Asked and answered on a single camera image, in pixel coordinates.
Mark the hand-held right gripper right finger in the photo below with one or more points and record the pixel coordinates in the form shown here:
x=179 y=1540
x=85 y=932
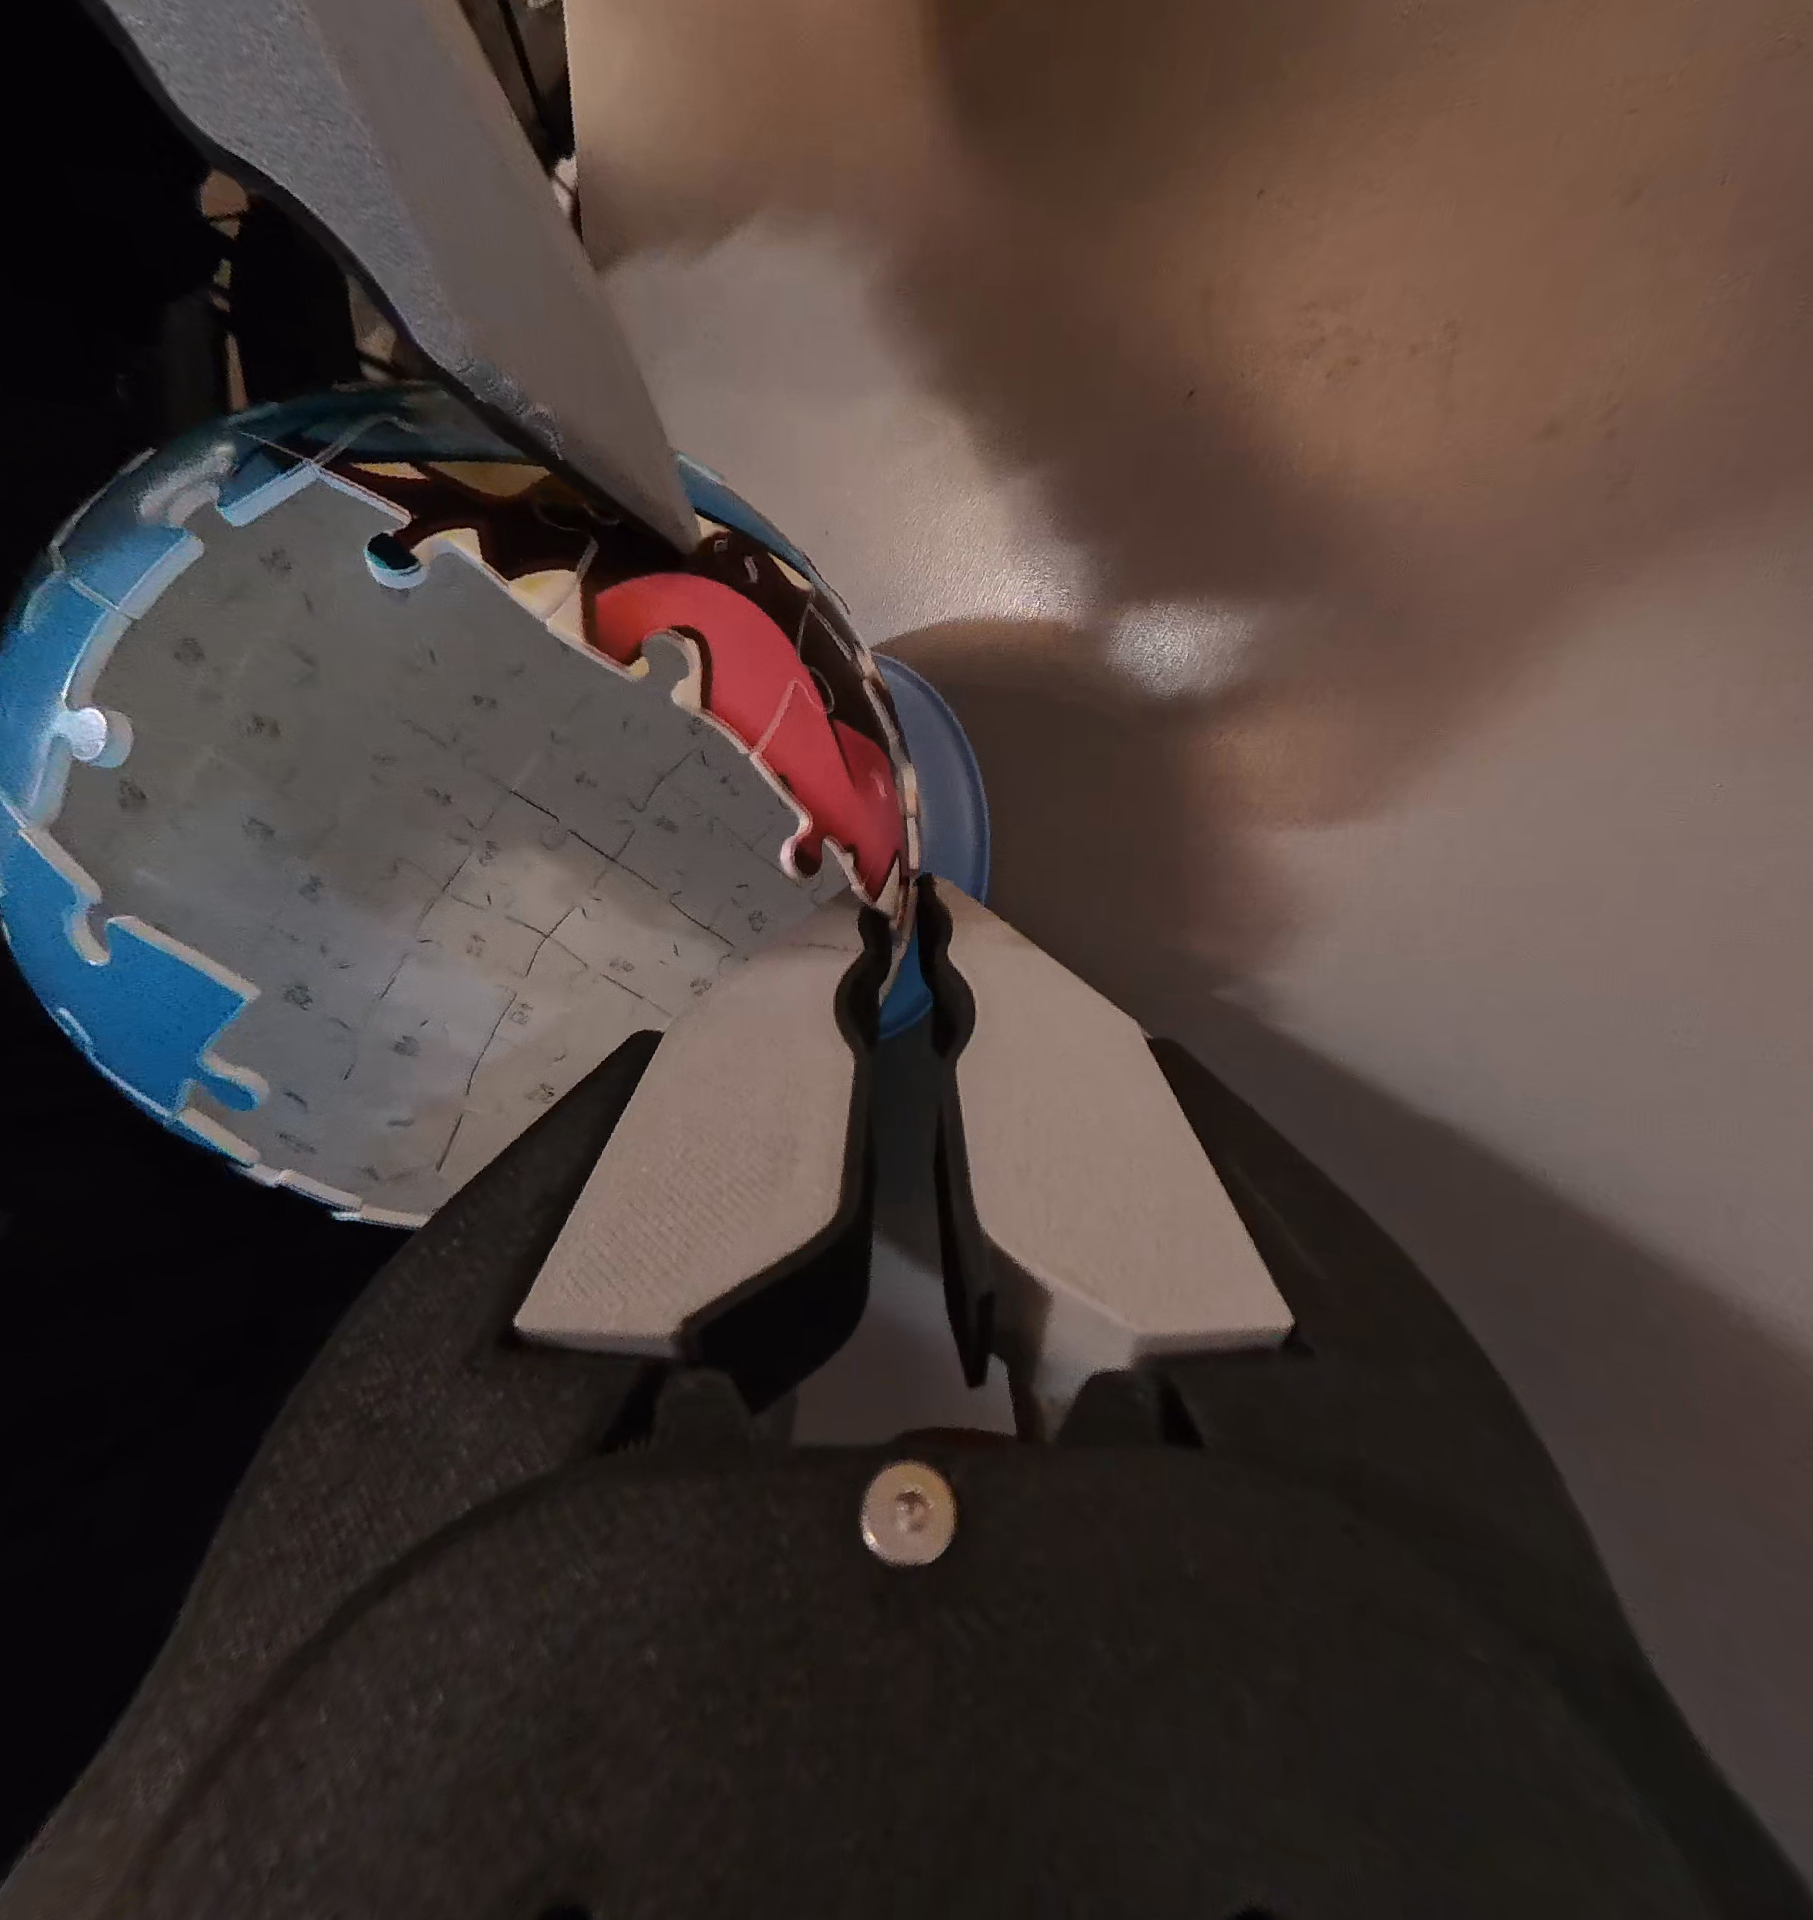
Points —
x=1117 y=1186

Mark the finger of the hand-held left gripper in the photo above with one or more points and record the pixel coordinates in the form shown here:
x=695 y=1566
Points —
x=442 y=179

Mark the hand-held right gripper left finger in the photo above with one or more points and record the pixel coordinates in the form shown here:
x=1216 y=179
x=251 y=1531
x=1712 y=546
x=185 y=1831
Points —
x=695 y=1186

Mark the blue puzzle ball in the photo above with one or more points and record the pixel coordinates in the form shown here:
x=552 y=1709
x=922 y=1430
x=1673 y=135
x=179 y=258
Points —
x=319 y=823

